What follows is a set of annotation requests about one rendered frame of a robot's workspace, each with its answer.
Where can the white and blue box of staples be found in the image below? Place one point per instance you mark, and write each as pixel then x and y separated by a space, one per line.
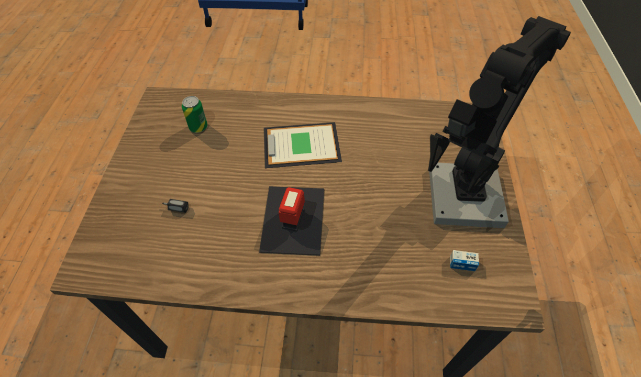
pixel 464 260

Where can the green drink can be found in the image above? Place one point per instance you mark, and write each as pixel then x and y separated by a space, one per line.
pixel 194 114

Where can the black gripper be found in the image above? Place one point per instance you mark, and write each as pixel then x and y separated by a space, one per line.
pixel 468 143

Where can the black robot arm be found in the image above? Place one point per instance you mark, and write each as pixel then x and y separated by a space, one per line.
pixel 509 68

